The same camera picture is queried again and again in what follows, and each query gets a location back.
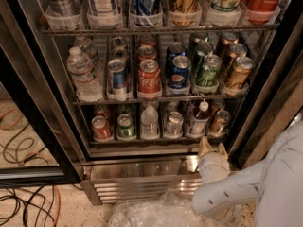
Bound left glass fridge door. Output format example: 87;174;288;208
0;0;83;187

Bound red coca-cola can front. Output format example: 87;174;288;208
138;60;160;94

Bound orange can bottom shelf rear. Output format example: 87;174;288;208
211;98;225;114

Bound gold can middle front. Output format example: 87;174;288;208
224;57;255;90

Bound red can bottom shelf rear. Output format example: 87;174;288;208
94;105;111;120

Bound blue pepsi can front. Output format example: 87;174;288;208
169;55;191;89

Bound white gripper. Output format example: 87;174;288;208
198;136;230;184

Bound top wire shelf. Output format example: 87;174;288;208
42;24;279;37

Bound right glass fridge door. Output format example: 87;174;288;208
238;51;303;168

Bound blue silver can front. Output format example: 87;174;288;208
107;59;127;95

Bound blue pepsi can rear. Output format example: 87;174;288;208
166;42;187;77

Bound clear water bottle bottom shelf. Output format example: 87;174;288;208
140;105;159;140

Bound red can bottom shelf front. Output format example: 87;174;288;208
91;115;112;140

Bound silver can middle rear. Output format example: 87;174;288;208
111;37;127;49

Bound blue pepsi can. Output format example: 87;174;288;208
169;55;191;89
166;42;187;77

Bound red coca-cola can rear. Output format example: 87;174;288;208
139;35;157;47

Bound green can bottom shelf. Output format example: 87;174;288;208
117;113;134;138

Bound gold tall can top shelf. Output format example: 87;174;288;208
169;0;198;26

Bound crumpled clear plastic bag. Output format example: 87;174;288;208
109;190;213;227

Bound orange can bottom shelf front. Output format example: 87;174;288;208
209;110;231;133

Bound wire shelf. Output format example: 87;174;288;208
73;94;247;106
42;24;279;37

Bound orange can shelf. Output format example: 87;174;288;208
209;110;231;133
211;98;225;114

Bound large water bottle middle shelf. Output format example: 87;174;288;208
66;46;103;102

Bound steel fridge bottom grille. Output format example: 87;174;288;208
80;155;202;205

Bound middle wire shelf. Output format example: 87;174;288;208
73;94;247;106

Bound glass fridge door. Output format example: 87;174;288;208
0;0;83;187
238;51;303;168

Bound green can middle front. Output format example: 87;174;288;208
195;54;222;87

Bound black cables on floor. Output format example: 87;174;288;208
0;123;83;227

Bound gold can middle rear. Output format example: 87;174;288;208
216;32;239;57

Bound silver can bottom shelf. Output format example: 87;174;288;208
165;111;183;135

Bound green can middle rear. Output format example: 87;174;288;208
188;32;209;56

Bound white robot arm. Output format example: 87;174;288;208
192;121;303;227

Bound brown bottle white cap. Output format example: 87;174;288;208
188;101;210;134

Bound rear water bottle middle shelf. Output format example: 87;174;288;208
74;36;99;66

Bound red coca-cola can top shelf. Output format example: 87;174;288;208
242;0;280;25

